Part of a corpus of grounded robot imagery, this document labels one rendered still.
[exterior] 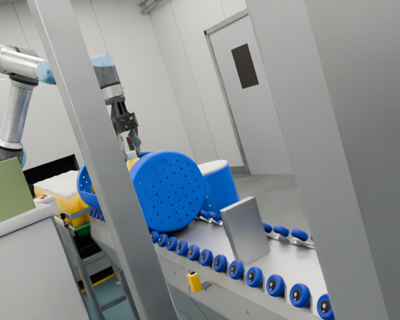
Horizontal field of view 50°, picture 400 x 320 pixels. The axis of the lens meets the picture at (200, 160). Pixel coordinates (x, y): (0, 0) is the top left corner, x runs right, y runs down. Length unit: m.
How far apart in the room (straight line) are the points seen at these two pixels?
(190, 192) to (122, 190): 0.76
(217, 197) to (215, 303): 0.89
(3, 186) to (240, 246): 1.00
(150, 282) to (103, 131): 0.29
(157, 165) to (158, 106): 5.91
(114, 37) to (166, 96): 1.26
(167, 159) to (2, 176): 0.65
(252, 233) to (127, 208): 0.44
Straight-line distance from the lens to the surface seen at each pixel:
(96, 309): 2.87
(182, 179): 1.52
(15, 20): 6.93
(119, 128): 1.48
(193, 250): 1.23
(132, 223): 0.81
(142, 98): 7.27
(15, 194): 1.80
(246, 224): 1.13
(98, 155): 0.79
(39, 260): 1.77
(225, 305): 1.13
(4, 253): 1.74
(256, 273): 0.97
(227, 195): 2.01
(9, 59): 1.72
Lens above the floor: 1.38
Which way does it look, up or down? 8 degrees down
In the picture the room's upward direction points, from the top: 18 degrees counter-clockwise
